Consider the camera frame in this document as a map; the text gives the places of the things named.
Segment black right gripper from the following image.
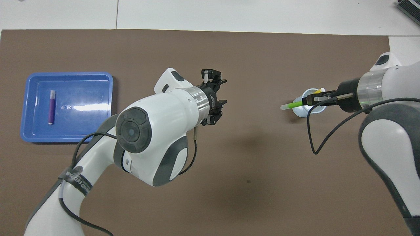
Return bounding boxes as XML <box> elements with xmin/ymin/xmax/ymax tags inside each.
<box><xmin>303</xmin><ymin>79</ymin><xmax>363</xmax><ymax>113</ymax></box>

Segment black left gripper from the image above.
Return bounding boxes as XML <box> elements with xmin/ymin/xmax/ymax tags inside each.
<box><xmin>201</xmin><ymin>69</ymin><xmax>228</xmax><ymax>127</ymax></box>

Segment green marker pen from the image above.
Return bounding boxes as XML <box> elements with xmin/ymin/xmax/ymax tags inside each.
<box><xmin>280</xmin><ymin>100</ymin><xmax>305</xmax><ymax>110</ymax></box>

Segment purple marker pen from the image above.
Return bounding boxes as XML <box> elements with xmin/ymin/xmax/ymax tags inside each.
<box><xmin>48</xmin><ymin>90</ymin><xmax>56</xmax><ymax>125</ymax></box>

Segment translucent plastic cup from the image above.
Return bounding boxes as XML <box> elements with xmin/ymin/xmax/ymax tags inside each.
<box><xmin>292</xmin><ymin>88</ymin><xmax>327</xmax><ymax>118</ymax></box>

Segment brown table mat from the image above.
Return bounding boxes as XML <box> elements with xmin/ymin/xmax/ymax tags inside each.
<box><xmin>0</xmin><ymin>29</ymin><xmax>413</xmax><ymax>236</ymax></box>

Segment grey ribbed device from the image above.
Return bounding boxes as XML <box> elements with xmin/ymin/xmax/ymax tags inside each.
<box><xmin>396</xmin><ymin>0</ymin><xmax>420</xmax><ymax>21</ymax></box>

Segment blue plastic tray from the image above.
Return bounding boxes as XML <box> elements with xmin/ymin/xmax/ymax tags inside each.
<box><xmin>20</xmin><ymin>72</ymin><xmax>114</xmax><ymax>143</ymax></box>

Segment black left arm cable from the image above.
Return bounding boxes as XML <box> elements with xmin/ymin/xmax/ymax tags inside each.
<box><xmin>59</xmin><ymin>126</ymin><xmax>197</xmax><ymax>236</ymax></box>

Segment black left arm strap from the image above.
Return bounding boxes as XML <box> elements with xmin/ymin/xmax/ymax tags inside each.
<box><xmin>58</xmin><ymin>166</ymin><xmax>92</xmax><ymax>196</ymax></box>

